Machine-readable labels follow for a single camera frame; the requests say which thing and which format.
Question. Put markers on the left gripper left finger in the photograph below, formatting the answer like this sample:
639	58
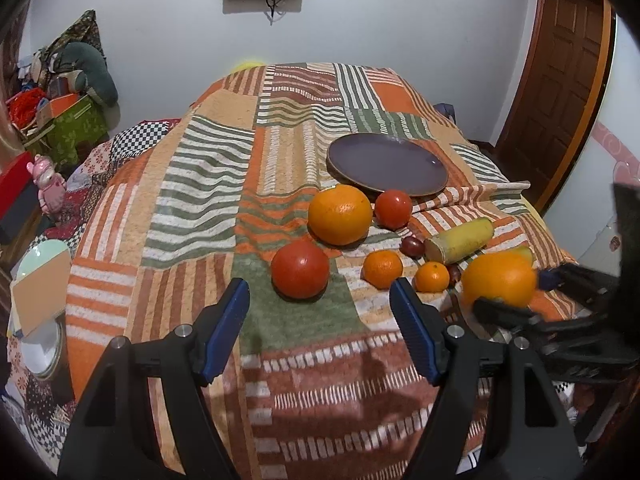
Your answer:
112	434

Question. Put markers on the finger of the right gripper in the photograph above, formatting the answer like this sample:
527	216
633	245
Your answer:
513	319
582	284

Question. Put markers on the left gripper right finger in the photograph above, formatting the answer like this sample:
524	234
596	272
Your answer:
527	434

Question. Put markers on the large orange front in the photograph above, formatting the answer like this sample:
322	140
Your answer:
507	276

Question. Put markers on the large orange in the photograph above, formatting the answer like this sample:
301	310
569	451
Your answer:
507	276
340	216

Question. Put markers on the yellow sugarcane piece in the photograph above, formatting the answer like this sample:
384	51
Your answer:
524	252
457	243

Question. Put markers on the red tomato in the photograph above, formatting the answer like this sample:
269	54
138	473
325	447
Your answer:
300	270
392	209

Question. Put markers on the dark red grape lower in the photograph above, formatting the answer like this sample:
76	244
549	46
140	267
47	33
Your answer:
454	275

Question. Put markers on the dark red grape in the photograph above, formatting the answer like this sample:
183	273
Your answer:
454	275
412	247

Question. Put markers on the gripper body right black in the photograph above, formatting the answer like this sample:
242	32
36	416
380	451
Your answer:
603	346

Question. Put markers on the small mandarin right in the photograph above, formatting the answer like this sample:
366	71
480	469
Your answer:
432	277

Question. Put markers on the small mandarin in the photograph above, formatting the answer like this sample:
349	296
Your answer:
432	277
381	268

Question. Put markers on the dark red grape upper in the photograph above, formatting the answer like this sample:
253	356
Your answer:
412	247

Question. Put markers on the checkered patterned quilt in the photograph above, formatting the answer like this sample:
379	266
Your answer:
40	409

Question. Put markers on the small mandarin left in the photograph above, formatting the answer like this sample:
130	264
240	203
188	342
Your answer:
381	268

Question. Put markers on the round mirror with card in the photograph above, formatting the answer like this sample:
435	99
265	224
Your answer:
38	294

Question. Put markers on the purple round plate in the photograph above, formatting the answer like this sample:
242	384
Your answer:
379	163

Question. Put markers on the purple backpack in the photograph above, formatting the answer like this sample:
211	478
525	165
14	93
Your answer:
446	110

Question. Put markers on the striped patchwork blanket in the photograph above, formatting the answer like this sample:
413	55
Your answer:
324	390

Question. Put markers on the wooden door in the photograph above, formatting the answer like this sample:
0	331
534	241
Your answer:
561	87

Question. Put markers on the pink toy figure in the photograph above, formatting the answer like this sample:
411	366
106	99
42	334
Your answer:
51	186

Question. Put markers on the red box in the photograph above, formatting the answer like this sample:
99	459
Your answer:
13	180

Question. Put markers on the green storage box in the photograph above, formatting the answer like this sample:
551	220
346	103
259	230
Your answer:
68	138

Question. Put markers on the orange box in pile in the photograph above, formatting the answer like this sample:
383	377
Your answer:
48	109

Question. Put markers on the red bag in pile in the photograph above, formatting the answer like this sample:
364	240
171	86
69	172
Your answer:
22	107

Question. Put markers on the grey plush toy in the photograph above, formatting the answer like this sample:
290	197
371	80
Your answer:
86	71

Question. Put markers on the yellow green round object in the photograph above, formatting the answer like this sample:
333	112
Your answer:
247	65

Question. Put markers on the patterned camouflage cushion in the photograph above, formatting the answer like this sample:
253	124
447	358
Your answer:
85	29

